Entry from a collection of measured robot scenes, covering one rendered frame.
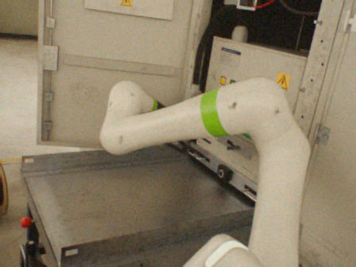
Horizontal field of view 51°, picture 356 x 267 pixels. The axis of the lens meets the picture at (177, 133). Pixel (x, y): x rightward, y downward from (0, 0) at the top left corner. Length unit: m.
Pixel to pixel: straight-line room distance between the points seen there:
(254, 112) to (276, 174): 0.15
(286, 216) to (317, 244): 0.36
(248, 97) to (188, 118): 0.16
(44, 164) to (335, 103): 1.00
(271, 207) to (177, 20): 1.02
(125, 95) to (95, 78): 0.56
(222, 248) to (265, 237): 0.21
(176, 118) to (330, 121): 0.42
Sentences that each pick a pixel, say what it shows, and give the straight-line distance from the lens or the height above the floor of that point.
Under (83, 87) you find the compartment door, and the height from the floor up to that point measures 1.11.
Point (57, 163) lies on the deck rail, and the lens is 1.46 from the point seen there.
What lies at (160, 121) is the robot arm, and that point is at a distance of 0.94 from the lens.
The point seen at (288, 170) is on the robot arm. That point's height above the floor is 1.18.
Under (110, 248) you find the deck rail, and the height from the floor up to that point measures 0.88.
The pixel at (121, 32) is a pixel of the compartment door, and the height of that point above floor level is 1.35.
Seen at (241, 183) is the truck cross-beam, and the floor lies 0.90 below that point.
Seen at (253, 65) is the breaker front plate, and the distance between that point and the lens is 1.37.
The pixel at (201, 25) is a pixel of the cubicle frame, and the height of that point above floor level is 1.43.
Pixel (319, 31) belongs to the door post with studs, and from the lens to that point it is 1.14.
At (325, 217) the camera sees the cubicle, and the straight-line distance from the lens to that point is 1.12.
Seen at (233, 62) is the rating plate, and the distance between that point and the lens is 1.46.
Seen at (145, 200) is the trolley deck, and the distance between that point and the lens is 1.30.
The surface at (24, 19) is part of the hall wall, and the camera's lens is 12.21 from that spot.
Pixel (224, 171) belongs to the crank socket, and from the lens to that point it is 1.46.
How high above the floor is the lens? 1.48
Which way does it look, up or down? 19 degrees down
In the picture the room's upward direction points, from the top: 8 degrees clockwise
